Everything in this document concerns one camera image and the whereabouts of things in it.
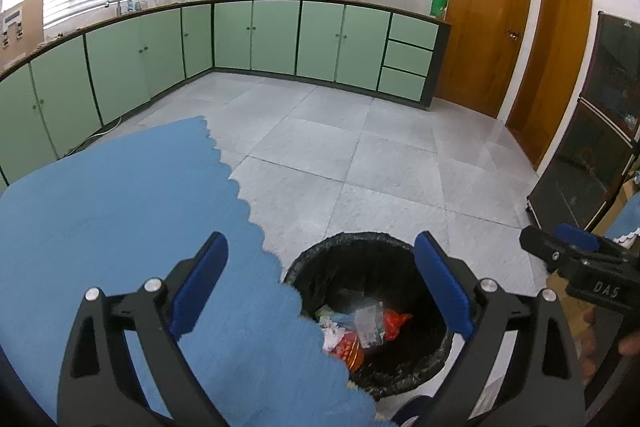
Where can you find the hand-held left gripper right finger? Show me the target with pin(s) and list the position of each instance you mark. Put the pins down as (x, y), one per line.
(445, 287)

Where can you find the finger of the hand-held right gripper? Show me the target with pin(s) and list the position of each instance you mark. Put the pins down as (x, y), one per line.
(542, 249)
(580, 237)

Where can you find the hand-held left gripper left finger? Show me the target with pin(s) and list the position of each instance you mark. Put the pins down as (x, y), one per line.
(197, 287)

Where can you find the red plastic bag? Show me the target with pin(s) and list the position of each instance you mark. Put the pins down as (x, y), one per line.
(397, 324)

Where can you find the clear plastic bag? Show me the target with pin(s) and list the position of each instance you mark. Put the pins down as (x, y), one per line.
(367, 322)

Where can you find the light blue plastic wrapper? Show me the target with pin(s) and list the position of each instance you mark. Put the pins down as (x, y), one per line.
(335, 313)

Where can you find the round bin with black liner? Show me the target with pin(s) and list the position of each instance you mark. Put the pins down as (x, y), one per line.
(310, 267)

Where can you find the red snack packet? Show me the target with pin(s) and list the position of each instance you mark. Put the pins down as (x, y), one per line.
(350, 352)

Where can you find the white tissue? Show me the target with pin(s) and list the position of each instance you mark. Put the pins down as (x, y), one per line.
(332, 334)

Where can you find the person's right hand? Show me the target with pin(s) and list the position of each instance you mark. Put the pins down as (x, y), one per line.
(630, 347)

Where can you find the blue cloth with white trim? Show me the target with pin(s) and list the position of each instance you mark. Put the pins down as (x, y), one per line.
(625, 219)

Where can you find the beige cardboard box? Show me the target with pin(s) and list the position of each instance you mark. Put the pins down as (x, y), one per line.
(627, 194)

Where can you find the black glass cabinet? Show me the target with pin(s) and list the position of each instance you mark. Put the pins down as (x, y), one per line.
(590, 147)

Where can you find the blue scalloped table mat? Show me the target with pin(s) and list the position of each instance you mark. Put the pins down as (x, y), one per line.
(125, 207)

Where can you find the green base cabinet run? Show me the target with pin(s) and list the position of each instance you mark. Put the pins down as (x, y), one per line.
(275, 37)

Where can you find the green thermos flask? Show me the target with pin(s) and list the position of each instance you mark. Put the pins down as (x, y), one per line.
(439, 2)

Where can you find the wooden door with frame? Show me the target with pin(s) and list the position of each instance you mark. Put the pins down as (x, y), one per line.
(560, 57)

